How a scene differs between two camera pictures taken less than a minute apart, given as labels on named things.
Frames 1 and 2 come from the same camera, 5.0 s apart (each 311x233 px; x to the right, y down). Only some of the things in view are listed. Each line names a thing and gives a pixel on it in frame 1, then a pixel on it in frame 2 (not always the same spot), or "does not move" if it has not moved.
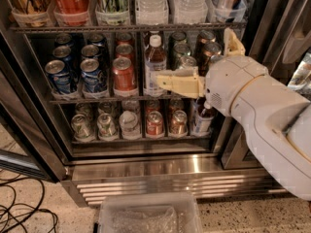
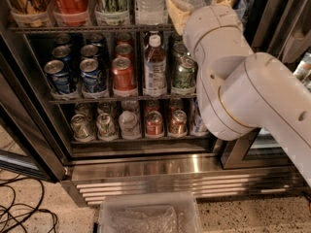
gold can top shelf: (28, 4) does not move
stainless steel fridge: (80, 101) does not move
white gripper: (230, 82) → (211, 19)
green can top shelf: (116, 5) does not move
